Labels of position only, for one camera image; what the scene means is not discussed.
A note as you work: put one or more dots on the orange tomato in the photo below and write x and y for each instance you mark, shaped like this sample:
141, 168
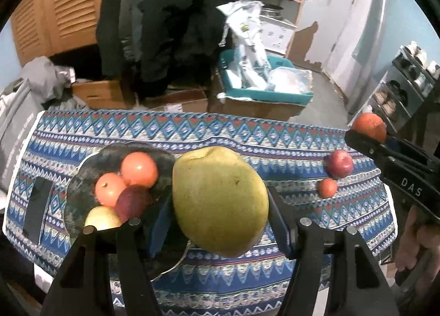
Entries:
139, 169
110, 188

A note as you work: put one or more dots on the tan shoe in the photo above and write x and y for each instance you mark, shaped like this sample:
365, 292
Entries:
385, 103

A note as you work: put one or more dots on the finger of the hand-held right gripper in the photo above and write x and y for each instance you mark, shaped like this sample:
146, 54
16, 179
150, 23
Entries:
364, 144
404, 147

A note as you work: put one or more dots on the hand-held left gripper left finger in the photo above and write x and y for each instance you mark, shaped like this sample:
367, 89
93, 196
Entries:
161, 230

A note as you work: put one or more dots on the shoe rack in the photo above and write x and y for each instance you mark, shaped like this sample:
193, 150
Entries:
410, 68

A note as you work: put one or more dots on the white shoe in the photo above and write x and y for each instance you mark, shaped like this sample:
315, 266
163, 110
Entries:
367, 109
416, 52

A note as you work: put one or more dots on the teal box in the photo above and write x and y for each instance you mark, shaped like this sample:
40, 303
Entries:
261, 95

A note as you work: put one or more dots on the person's right hand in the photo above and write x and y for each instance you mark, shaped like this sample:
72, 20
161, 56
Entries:
409, 243

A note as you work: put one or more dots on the grey cloth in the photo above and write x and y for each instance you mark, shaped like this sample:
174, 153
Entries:
41, 77

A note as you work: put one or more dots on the blue patterned tablecloth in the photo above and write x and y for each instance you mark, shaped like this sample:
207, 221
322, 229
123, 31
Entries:
240, 130

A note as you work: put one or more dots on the dark shoe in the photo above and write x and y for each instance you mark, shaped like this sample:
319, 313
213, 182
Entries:
397, 91

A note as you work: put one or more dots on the green pear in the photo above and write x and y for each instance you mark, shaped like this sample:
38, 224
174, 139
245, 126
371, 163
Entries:
220, 199

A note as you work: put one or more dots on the grey bag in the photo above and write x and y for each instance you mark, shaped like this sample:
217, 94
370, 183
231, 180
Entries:
17, 130

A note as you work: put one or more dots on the black rectangular object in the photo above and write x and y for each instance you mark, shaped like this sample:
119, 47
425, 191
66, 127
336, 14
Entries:
37, 211

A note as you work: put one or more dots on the clear plastic bag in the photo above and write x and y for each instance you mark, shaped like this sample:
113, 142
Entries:
288, 80

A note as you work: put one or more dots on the dark hanging jacket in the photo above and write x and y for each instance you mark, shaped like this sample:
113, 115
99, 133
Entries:
185, 20

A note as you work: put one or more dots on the cardboard box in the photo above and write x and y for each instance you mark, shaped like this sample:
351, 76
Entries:
247, 109
103, 94
178, 99

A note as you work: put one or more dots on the wooden louvred cabinet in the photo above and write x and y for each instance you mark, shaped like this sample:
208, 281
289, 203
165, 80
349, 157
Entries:
68, 3

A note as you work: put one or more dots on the small tangerine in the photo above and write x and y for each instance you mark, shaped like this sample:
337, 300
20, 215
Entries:
369, 125
327, 187

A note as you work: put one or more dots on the white printed plastic bag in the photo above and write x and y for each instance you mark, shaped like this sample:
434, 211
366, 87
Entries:
245, 27

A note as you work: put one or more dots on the grey hanging jacket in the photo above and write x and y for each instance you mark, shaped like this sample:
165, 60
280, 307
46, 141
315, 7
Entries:
134, 3

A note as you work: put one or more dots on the bright red apple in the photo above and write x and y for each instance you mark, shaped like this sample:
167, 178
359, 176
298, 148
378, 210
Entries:
339, 164

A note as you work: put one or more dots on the dark round plate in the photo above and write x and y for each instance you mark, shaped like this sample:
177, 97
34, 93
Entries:
86, 178

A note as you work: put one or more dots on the white printed box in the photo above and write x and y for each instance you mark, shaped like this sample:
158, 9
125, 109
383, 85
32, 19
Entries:
278, 36

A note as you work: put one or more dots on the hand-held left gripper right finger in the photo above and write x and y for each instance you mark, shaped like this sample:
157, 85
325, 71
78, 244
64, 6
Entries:
280, 223

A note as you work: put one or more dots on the dark red apple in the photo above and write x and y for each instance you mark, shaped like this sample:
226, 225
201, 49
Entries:
132, 202

